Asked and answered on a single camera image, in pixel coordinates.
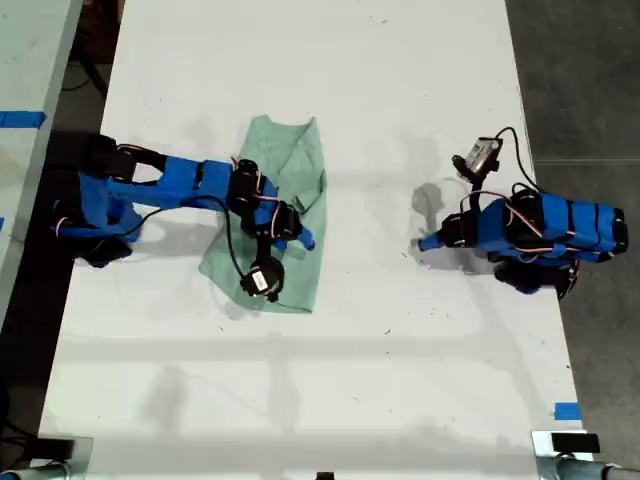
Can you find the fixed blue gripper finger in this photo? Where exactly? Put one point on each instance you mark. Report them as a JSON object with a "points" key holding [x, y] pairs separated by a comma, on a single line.
{"points": [[280, 246], [437, 236]]}

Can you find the grey metal pipe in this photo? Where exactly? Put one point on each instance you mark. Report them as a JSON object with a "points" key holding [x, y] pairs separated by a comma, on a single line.
{"points": [[45, 471], [575, 470]]}

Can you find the grey gripper camera box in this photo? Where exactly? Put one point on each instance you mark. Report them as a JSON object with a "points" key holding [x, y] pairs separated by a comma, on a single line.
{"points": [[482, 152]]}

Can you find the metal clamp with black block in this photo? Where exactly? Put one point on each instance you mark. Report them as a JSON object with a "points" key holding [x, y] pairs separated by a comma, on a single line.
{"points": [[575, 442], [57, 447]]}

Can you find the blue and black robot arm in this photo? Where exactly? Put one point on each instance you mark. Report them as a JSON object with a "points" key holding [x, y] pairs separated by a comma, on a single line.
{"points": [[575, 225], [180, 175]]}

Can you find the pale grey side table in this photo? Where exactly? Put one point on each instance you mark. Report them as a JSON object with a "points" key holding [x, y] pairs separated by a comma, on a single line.
{"points": [[30, 60]]}

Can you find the pale green T-shirt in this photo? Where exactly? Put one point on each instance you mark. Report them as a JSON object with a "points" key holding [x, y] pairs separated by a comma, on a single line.
{"points": [[300, 280]]}

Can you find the small black bracket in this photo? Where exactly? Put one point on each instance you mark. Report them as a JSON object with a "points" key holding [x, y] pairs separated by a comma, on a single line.
{"points": [[325, 476]]}

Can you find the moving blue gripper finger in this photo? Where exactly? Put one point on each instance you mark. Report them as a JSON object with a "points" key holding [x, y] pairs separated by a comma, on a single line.
{"points": [[306, 239], [434, 247]]}

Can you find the square blue tape piece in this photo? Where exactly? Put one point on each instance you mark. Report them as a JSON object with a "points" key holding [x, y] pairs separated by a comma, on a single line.
{"points": [[567, 411]]}

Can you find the black camera stalk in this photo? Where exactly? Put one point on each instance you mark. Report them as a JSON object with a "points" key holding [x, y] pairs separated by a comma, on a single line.
{"points": [[477, 185], [264, 247]]}

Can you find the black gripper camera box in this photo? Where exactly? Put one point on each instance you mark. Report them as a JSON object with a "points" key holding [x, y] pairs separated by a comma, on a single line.
{"points": [[260, 280]]}

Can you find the long blue tape strip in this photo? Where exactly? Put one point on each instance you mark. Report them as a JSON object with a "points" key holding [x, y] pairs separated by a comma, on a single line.
{"points": [[22, 119]]}

